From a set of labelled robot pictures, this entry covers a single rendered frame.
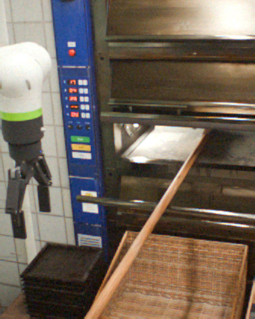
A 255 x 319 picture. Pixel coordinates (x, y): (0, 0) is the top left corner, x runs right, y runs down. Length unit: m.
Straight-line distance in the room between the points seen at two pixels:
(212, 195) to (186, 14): 0.76
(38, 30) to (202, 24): 0.71
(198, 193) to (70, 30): 0.87
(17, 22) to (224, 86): 0.93
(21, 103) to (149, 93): 1.12
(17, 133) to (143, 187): 1.30
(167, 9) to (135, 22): 0.14
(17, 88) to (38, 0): 1.25
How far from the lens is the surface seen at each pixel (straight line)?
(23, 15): 2.42
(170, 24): 2.16
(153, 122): 2.12
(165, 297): 2.51
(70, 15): 2.28
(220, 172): 2.28
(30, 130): 1.19
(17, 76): 1.15
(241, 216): 1.92
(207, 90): 2.17
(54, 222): 2.69
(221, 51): 2.14
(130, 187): 2.44
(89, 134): 2.37
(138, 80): 2.25
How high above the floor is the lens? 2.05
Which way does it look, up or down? 20 degrees down
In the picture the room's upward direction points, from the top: 4 degrees counter-clockwise
